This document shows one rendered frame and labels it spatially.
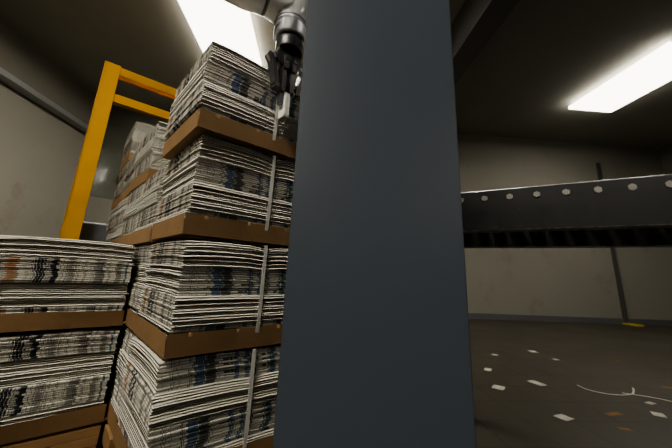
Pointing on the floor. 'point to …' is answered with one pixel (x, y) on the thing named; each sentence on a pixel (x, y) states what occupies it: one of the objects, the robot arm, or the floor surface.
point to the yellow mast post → (77, 204)
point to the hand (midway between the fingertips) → (284, 107)
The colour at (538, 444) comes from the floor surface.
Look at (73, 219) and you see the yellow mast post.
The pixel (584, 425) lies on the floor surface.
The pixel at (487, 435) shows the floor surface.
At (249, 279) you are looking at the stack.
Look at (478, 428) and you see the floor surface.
